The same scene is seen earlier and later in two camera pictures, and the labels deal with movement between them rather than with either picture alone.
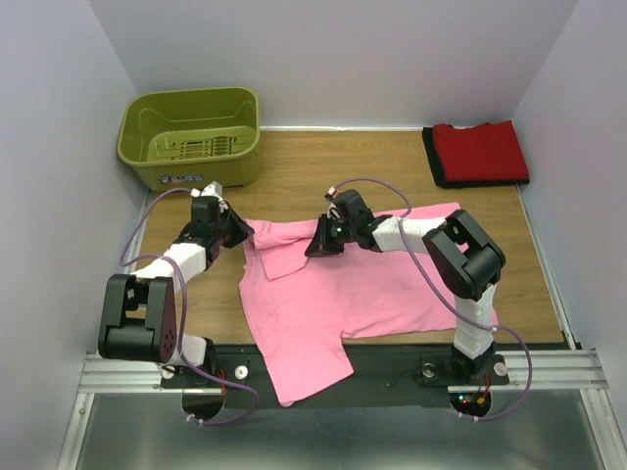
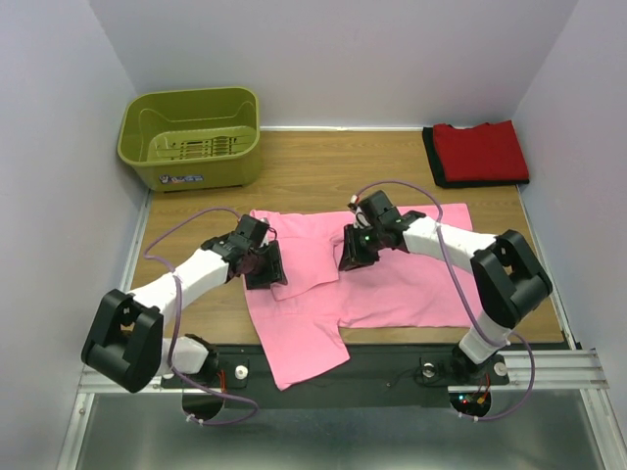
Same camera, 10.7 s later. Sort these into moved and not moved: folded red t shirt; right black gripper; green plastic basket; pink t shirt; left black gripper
Moved: left black gripper; right black gripper
Not moved: pink t shirt; green plastic basket; folded red t shirt
